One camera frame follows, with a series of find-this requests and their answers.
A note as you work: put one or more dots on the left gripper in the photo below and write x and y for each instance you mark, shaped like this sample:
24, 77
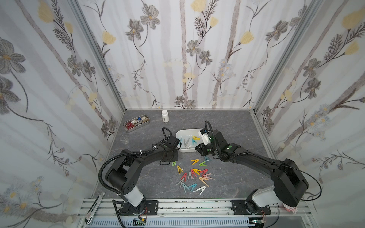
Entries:
176, 157

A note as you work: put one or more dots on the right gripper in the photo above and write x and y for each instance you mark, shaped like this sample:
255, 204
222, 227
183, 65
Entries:
203, 148

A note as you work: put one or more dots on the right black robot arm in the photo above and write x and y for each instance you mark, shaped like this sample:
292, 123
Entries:
289, 182

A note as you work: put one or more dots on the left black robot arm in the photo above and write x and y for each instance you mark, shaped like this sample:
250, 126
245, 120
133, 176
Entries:
120, 173

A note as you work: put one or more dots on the white storage box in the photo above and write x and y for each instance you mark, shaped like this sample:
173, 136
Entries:
189, 133

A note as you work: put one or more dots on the dark teal clothespin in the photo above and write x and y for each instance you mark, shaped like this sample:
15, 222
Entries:
207, 159

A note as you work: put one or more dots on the red clothespin pile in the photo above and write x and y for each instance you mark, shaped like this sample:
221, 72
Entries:
184, 177

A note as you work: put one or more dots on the pink clothespin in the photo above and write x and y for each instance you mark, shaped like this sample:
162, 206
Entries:
207, 176

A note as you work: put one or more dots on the white pill bottle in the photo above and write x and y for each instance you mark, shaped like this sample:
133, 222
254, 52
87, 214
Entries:
165, 116

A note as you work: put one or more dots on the tan clothespin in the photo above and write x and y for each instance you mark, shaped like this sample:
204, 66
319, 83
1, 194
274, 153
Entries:
204, 181

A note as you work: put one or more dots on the metal tray with tools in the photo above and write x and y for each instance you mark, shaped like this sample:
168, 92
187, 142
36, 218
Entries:
136, 123

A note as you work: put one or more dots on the teal clothespin bottom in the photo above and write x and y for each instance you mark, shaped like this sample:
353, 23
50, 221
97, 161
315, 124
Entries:
192, 187

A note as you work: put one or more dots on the white clothespin bottom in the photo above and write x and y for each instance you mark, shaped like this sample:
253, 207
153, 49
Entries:
200, 190

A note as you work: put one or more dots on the pink white small object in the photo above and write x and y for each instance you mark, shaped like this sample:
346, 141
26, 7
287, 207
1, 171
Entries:
294, 210

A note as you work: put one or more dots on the aluminium front rail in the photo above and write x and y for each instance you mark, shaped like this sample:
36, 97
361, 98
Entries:
192, 213

